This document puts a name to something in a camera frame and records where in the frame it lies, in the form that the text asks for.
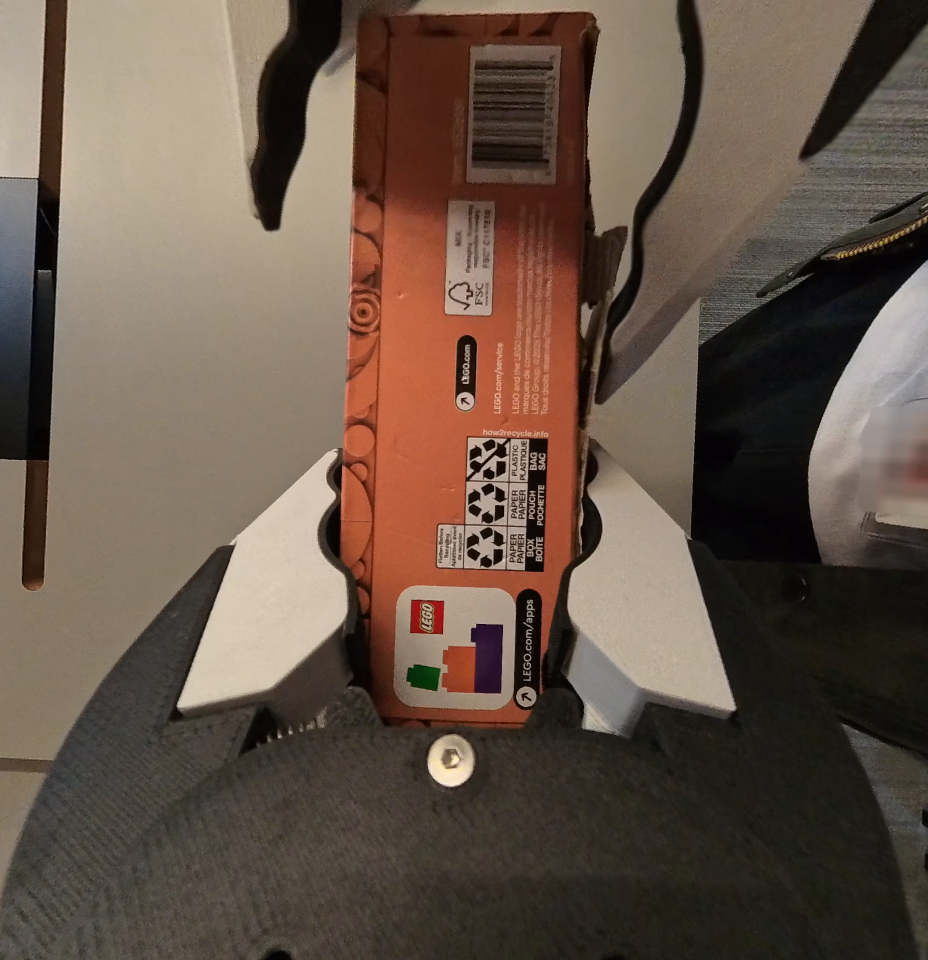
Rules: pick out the person's black jacket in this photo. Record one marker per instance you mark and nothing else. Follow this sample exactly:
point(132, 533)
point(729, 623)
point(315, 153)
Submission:
point(764, 465)

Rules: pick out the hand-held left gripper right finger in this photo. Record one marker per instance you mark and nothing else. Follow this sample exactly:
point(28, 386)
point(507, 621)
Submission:
point(644, 607)

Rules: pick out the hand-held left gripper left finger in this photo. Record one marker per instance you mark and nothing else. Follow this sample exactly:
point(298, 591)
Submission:
point(269, 607)

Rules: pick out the black orchid lego box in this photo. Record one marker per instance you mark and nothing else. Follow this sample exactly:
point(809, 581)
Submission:
point(419, 375)

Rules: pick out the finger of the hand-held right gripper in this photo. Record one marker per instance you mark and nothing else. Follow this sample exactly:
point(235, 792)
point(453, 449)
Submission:
point(749, 112)
point(261, 75)

